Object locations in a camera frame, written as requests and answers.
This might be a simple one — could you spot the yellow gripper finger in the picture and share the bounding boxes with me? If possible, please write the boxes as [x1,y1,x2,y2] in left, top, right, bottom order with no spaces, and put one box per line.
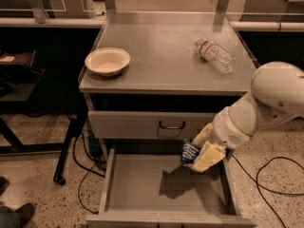
[192,123,212,148]
[190,141,226,173]

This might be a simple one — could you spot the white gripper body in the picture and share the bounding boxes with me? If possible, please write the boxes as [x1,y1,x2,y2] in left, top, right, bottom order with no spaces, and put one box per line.
[211,107,250,149]

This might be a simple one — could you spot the blue rxbar wrapper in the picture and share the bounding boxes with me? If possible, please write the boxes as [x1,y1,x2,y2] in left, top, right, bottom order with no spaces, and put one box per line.
[180,139,200,165]

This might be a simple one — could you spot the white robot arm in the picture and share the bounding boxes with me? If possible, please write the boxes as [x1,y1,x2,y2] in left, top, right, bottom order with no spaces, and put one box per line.
[189,62,304,172]

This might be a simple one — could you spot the open grey middle drawer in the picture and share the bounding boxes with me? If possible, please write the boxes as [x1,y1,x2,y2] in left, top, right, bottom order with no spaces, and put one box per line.
[86,148,257,228]

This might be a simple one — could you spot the grey drawer cabinet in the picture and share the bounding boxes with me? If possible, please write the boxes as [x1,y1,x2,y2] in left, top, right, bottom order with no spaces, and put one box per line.
[77,10,261,228]

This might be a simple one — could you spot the grey upper drawer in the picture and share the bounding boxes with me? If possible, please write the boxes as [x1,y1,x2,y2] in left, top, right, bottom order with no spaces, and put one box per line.
[88,111,215,140]

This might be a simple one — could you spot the clear plastic water bottle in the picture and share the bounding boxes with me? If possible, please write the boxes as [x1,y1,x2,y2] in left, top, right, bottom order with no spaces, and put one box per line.
[195,38,236,75]

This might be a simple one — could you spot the white paper bowl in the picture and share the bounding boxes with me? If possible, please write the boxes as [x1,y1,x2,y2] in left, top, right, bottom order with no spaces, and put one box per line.
[85,47,130,77]

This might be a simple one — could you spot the dark shoe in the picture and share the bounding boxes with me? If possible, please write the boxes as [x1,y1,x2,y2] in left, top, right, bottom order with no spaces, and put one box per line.
[15,203,35,228]

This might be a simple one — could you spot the black floor cable right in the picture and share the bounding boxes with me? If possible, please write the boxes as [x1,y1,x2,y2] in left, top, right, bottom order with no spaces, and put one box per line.
[231,154,304,228]

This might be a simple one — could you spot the black floor cable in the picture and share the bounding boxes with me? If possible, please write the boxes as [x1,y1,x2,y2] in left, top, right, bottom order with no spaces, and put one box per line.
[231,154,304,228]
[71,130,107,215]

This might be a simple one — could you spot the black drawer handle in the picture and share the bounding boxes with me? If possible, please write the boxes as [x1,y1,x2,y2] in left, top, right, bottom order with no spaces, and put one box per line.
[159,121,185,130]

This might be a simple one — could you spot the white horizontal rail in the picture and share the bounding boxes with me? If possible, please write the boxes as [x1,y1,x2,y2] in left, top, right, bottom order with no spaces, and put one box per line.
[0,16,304,33]

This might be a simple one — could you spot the black floor cable left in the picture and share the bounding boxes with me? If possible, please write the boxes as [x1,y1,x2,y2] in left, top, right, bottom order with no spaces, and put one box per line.
[71,130,107,215]

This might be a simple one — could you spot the black table frame left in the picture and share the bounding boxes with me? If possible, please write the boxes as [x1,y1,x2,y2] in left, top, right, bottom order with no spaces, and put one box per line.
[0,49,88,186]

